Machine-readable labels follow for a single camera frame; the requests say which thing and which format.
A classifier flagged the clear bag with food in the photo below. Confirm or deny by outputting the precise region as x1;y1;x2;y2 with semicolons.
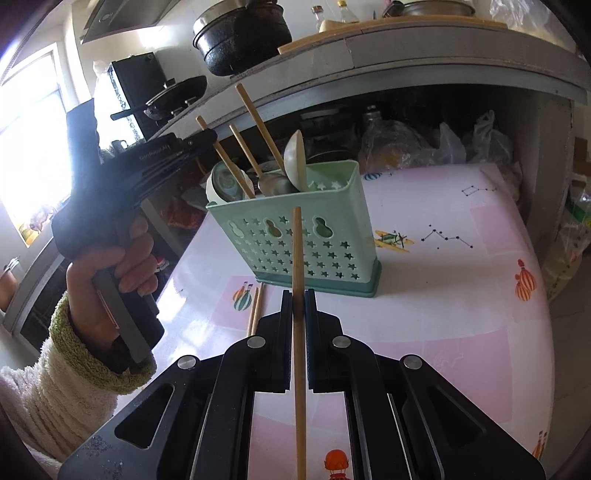
360;122;439;174

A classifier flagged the crumpled white plastic bag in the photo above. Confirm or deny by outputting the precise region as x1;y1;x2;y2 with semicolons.
468;111;513;162

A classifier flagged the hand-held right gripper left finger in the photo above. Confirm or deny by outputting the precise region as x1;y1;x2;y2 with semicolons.
58;288;296;480

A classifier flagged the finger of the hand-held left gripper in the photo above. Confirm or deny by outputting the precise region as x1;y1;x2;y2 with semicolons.
134;145;208;192
175;128;219;155

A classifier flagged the grey concrete counter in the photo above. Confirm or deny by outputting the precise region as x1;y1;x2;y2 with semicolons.
0;18;589;333

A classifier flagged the cream plastic ladle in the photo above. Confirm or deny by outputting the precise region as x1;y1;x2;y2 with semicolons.
284;130;309;192

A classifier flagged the metal basin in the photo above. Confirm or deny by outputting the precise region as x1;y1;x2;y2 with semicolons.
383;0;476;19

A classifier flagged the black wok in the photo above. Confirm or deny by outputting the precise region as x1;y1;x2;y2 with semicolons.
110;76;208;121

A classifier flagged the black kitchen appliance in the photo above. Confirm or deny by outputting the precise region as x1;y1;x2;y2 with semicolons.
111;52;169;139

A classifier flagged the orange net bag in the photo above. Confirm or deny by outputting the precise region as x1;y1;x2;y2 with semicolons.
164;198;206;232

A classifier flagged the black cooking pot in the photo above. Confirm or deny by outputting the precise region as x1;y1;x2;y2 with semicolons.
192;2;294;77

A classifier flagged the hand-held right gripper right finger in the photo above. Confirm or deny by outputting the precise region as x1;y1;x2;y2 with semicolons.
302;288;548;480

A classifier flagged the person's left hand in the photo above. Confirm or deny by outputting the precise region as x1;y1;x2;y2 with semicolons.
66;215;158;356

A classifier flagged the yellow cap sauce bottle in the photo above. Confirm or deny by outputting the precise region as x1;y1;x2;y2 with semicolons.
336;0;360;24

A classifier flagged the green star-cut utensil holder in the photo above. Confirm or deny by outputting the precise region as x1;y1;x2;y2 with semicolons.
205;161;383;298

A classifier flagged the pink patterned tablecloth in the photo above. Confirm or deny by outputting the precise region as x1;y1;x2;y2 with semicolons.
111;161;555;480

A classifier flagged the clear plastic bag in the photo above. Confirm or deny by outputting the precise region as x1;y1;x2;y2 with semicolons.
489;0;550;28

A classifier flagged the range hood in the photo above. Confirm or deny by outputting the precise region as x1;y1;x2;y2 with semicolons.
81;0;178;44

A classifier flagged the window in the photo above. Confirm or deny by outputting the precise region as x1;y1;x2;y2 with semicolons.
0;44;70;241

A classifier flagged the large plastic sack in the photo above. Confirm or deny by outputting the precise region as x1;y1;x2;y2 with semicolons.
542;185;591;301

